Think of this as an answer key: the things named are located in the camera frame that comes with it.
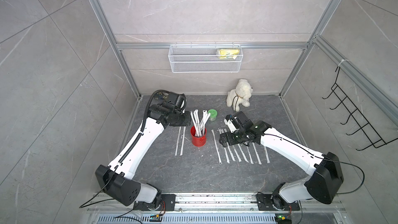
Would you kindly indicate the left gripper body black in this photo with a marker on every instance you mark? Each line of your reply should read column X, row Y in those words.
column 180, row 119

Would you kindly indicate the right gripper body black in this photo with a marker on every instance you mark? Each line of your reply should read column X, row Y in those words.
column 232, row 138

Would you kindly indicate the bundle of white straws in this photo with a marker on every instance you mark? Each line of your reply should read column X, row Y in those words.
column 198, row 123

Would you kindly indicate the red cup container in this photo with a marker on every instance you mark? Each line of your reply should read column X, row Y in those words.
column 198, row 141

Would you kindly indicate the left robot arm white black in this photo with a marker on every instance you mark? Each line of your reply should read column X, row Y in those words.
column 116, row 179

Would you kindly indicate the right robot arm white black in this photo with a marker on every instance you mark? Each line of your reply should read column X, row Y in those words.
column 324, row 174

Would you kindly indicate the green lid jar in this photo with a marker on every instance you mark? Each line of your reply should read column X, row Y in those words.
column 212, row 114

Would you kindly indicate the white plush dog toy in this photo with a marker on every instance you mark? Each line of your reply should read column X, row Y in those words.
column 240, row 95

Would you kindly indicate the yellow sponge in basket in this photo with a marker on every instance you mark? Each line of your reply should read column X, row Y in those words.
column 228, row 53

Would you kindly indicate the white wire mesh basket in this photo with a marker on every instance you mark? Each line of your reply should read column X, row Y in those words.
column 202, row 59

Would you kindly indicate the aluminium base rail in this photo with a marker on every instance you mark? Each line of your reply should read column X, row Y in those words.
column 219, row 201

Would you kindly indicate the black wire hook rack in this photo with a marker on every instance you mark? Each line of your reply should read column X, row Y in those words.
column 362, row 125

